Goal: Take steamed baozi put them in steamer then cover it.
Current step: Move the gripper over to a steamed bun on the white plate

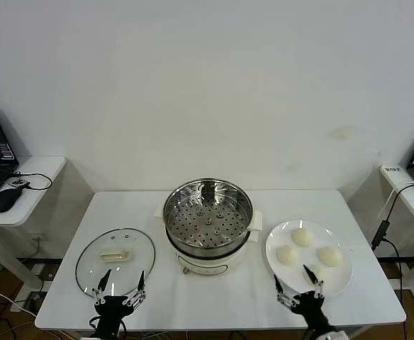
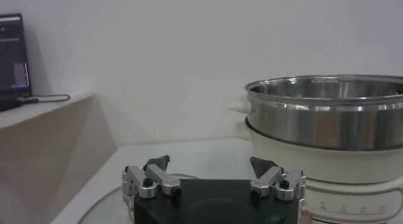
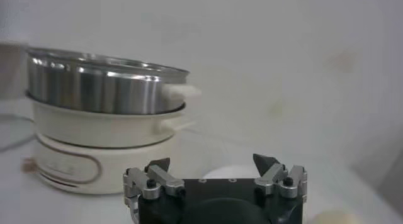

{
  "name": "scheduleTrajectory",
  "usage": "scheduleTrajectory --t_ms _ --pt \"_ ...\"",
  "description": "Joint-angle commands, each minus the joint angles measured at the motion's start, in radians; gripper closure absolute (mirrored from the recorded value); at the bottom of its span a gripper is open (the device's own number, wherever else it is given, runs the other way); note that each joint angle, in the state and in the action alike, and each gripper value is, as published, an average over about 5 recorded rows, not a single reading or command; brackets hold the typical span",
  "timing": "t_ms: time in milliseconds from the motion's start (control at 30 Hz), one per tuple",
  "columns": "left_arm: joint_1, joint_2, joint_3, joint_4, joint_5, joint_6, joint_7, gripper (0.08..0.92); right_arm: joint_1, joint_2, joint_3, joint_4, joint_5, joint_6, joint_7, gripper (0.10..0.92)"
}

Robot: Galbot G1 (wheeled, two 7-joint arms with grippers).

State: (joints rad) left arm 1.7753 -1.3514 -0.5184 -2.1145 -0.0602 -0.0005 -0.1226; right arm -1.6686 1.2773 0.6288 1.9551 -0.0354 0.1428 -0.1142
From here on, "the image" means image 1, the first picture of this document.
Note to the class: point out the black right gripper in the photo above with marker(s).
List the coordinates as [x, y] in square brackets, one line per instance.
[308, 304]

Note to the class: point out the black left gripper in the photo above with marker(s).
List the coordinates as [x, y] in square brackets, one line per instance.
[113, 308]

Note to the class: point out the white steamed baozi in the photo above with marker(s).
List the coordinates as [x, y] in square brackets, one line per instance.
[286, 255]
[330, 256]
[322, 273]
[302, 238]

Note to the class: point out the round glass pot lid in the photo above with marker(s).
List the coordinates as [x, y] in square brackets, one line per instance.
[136, 241]

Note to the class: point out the perforated stainless steel steamer basket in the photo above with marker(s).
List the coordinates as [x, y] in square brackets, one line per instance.
[193, 216]

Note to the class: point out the round white plate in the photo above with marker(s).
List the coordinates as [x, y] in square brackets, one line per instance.
[338, 280]

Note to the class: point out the white electric cooker base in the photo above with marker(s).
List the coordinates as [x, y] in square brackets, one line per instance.
[200, 263]

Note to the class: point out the small black usb device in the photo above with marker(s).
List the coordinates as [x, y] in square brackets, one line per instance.
[20, 182]

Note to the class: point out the black computer mouse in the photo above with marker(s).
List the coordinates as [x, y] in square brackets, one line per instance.
[5, 200]

